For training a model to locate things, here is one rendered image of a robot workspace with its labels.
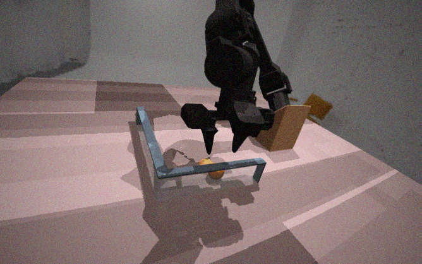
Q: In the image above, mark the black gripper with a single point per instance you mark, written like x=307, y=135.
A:
x=197, y=116

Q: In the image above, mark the yellow ball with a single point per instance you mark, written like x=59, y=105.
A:
x=205, y=161

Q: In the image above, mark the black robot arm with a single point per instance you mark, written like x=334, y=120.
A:
x=229, y=63

